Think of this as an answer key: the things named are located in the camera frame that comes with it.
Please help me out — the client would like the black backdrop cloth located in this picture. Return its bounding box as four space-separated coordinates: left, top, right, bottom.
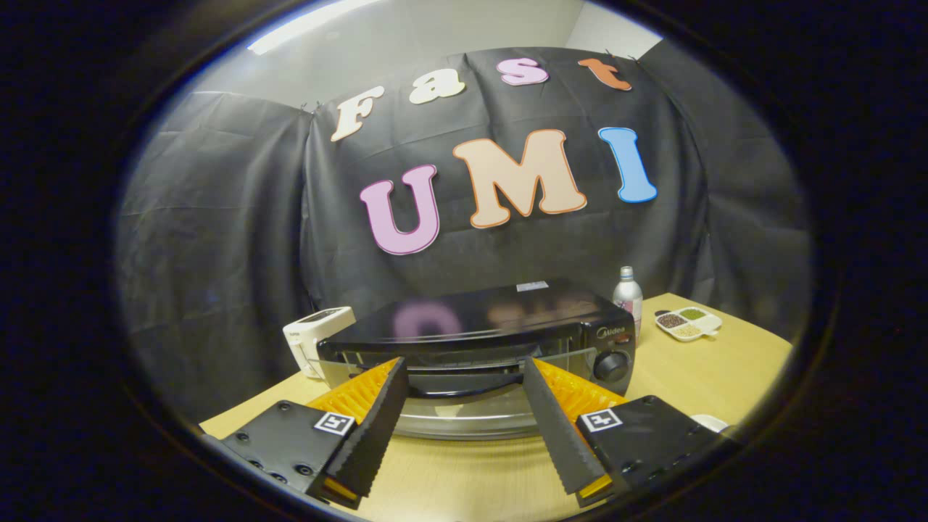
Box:
116 40 813 428

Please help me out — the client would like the white divided dish of beans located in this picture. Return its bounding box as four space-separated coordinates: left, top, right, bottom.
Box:
655 307 723 342

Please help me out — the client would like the black toaster oven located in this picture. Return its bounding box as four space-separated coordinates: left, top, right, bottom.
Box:
317 279 639 441

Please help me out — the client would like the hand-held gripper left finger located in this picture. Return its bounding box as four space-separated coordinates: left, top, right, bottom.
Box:
220 356 410 510

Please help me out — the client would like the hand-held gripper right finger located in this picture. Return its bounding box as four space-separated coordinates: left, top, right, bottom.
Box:
521 356 737 508

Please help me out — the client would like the silver bottle red label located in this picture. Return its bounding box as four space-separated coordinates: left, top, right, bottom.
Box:
613 265 644 341

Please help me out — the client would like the white digital timer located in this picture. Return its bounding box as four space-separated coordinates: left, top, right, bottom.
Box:
283 307 357 380

